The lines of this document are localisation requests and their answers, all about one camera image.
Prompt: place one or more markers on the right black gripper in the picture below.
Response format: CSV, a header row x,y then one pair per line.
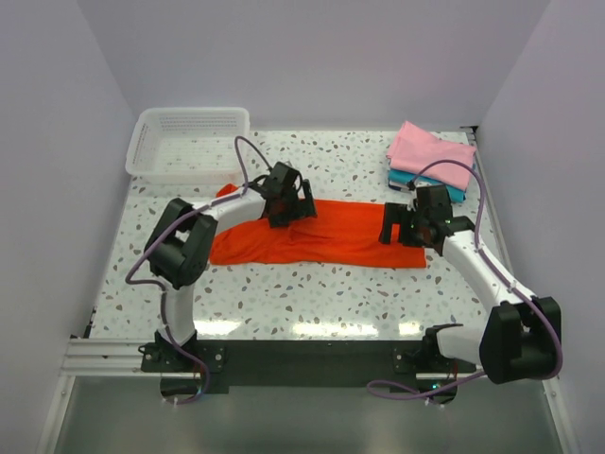
x,y
398,214

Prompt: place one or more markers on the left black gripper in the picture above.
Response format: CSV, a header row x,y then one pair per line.
x,y
304,207

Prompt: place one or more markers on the orange t-shirt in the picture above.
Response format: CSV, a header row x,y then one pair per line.
x,y
343,232

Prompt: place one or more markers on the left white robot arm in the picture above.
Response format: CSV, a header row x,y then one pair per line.
x,y
179,249

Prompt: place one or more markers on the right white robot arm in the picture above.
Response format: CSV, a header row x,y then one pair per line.
x,y
522,337

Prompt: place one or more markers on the white patterned folded t-shirt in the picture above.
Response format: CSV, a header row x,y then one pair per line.
x,y
402,186

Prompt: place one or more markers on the teal folded t-shirt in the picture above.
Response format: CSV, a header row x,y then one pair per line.
x,y
456,195

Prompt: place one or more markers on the pink folded t-shirt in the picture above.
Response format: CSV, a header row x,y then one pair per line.
x,y
413,149

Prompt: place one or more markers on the white plastic basket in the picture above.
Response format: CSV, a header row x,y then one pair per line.
x,y
187,145

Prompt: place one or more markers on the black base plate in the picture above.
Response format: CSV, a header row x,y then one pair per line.
x,y
312,364

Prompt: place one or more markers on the aluminium frame rail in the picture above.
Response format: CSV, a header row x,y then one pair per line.
x,y
311,310

